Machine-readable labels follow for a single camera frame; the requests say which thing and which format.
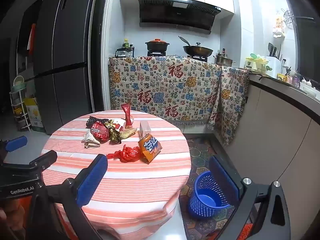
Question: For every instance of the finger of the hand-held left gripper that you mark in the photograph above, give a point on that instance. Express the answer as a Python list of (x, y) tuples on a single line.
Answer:
[(43, 161), (15, 143)]

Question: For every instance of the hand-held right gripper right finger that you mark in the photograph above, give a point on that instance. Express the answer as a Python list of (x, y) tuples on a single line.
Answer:
[(222, 177)]

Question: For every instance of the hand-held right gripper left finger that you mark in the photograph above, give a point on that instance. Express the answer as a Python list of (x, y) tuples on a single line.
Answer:
[(92, 180)]

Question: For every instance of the blue plastic wastebasket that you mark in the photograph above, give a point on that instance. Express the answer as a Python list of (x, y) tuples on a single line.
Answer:
[(200, 197)]

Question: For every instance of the red snack packet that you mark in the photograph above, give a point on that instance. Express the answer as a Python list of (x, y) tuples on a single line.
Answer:
[(100, 131)]

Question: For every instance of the dark gold foil wrapper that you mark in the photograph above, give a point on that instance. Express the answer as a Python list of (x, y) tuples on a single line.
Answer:
[(115, 136)]

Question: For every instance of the tall red sachet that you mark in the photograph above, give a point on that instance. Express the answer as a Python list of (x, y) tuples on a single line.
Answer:
[(127, 116)]

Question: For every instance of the patterned floor mat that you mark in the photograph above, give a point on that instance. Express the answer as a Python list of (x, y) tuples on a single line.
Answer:
[(200, 160)]

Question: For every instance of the round striped table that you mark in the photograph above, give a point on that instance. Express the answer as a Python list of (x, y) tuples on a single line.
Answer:
[(125, 180)]

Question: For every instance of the yellow white cardboard box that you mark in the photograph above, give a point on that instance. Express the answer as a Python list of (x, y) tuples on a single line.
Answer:
[(33, 115)]

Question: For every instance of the folded white paper wrapper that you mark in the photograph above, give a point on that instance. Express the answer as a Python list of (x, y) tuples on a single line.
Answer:
[(90, 143)]

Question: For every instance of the red plastic bag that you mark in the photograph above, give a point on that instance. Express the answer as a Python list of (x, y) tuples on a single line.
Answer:
[(128, 153)]

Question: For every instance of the yellow gold foil wrapper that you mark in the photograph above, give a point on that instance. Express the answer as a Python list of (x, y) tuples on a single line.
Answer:
[(109, 125)]

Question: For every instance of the beige snack wrapper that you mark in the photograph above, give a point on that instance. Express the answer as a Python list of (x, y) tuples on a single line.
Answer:
[(127, 133)]

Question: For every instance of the black foam net sleeve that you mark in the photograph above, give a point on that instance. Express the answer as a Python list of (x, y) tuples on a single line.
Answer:
[(93, 120)]

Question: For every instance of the orange snack packet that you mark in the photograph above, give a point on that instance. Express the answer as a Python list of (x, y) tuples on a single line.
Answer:
[(150, 147)]

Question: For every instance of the beige kitchen cabinet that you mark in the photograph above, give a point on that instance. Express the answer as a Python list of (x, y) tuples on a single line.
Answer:
[(275, 130)]

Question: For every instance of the narrow printed blanket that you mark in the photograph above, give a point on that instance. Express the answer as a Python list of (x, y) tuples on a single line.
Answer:
[(232, 100)]

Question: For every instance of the red hanging cloth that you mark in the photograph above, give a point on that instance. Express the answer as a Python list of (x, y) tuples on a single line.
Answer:
[(31, 38)]

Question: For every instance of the large printed blanket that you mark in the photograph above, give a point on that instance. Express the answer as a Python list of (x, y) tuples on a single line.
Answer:
[(150, 85)]

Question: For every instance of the dark grey refrigerator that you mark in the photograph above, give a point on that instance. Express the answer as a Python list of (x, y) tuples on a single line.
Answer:
[(65, 42)]

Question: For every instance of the small yellow box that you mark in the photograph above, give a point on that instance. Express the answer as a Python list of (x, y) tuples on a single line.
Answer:
[(282, 77)]

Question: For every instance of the stainless steel pot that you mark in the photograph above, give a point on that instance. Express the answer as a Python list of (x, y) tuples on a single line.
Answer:
[(225, 60)]

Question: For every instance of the yellow green container stack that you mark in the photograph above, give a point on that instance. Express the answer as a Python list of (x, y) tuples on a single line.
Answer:
[(253, 62)]

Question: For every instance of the purple bottle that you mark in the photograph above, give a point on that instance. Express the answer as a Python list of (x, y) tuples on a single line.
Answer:
[(297, 81)]

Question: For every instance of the dark sauce bottle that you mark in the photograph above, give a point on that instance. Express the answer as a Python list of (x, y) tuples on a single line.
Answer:
[(223, 52)]

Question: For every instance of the white knife block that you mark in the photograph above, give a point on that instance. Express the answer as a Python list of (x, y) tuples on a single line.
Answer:
[(273, 62)]

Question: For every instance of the black wok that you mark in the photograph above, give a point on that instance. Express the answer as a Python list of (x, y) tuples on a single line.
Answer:
[(197, 50)]

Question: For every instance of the yellow cap oil bottle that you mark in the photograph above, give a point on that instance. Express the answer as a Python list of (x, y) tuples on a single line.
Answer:
[(125, 43)]

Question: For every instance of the gas stove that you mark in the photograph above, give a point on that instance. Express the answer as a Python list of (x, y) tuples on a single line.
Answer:
[(156, 53)]

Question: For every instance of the black clay pot red lid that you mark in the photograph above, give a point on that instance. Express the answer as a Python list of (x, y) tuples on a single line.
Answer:
[(157, 46)]

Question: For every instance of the black range hood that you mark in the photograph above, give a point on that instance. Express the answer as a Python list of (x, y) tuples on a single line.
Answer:
[(175, 15)]

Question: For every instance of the wall hanging ornament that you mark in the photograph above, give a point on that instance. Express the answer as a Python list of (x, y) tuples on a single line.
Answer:
[(278, 26)]

